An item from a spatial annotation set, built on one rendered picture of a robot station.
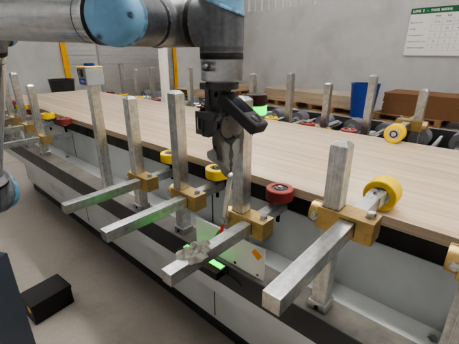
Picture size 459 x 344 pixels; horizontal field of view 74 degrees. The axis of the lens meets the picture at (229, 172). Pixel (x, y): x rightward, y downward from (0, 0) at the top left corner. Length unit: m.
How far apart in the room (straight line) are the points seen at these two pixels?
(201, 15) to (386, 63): 7.65
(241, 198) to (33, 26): 0.56
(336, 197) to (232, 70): 0.33
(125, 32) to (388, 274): 0.84
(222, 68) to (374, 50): 7.74
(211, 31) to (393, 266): 0.73
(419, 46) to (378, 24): 1.02
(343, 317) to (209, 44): 0.66
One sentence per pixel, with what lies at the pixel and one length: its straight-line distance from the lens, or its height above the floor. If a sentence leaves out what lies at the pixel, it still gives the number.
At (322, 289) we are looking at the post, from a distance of 0.78.
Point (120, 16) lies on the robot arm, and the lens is 0.56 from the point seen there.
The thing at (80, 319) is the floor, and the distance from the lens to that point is 1.90.
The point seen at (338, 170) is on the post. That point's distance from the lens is 0.63.
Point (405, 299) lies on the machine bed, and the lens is 0.99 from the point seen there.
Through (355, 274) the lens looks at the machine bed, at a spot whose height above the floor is 0.68.
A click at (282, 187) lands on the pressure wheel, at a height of 0.91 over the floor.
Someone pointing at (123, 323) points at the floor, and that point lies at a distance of 1.80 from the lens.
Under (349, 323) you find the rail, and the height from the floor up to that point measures 0.70.
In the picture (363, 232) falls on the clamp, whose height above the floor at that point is 0.95.
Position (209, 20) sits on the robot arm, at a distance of 0.64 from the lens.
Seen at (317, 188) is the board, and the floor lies 0.90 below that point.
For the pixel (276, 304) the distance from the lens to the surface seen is 0.46.
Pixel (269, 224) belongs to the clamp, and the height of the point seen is 0.86.
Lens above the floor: 1.27
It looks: 21 degrees down
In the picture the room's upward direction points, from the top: straight up
